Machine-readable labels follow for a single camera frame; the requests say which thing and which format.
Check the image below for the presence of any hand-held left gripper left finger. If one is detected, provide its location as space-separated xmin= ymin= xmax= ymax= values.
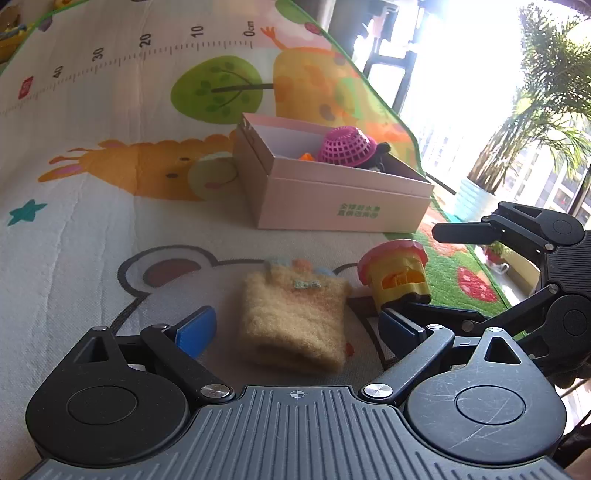
xmin=78 ymin=305 xmax=236 ymax=407

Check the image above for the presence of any black plush toy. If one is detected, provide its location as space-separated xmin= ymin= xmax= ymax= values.
xmin=360 ymin=142 xmax=393 ymax=171

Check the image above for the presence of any pink plastic toy net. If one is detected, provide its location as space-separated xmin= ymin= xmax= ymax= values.
xmin=316 ymin=126 xmax=378 ymax=167

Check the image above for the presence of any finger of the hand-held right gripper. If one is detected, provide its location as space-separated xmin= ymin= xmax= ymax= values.
xmin=433 ymin=202 xmax=555 ymax=259
xmin=394 ymin=284 xmax=559 ymax=342

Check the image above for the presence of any black window frame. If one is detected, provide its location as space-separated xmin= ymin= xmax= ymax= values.
xmin=362 ymin=0 xmax=419 ymax=114

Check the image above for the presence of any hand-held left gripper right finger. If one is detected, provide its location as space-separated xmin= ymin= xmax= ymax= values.
xmin=362 ymin=308 xmax=532 ymax=409

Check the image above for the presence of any printed play mat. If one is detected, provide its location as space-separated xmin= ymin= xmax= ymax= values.
xmin=0 ymin=0 xmax=515 ymax=398

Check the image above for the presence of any yellow pillow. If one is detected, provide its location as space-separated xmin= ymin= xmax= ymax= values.
xmin=0 ymin=16 xmax=35 ymax=65

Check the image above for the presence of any palm plant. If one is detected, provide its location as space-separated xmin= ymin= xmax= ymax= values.
xmin=466 ymin=4 xmax=591 ymax=195

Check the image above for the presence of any yellow knitted pouch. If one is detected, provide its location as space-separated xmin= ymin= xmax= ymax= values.
xmin=238 ymin=258 xmax=352 ymax=372

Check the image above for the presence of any pale teal plant pot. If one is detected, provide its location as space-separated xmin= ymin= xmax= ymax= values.
xmin=454 ymin=176 xmax=498 ymax=223

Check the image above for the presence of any yellow and pink cake toy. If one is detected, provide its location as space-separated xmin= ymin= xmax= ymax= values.
xmin=359 ymin=239 xmax=432 ymax=311

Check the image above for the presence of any small potted plant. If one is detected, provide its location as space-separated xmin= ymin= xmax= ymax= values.
xmin=482 ymin=241 xmax=511 ymax=274

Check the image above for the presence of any pink cardboard box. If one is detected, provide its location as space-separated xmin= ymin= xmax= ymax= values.
xmin=232 ymin=112 xmax=435 ymax=233

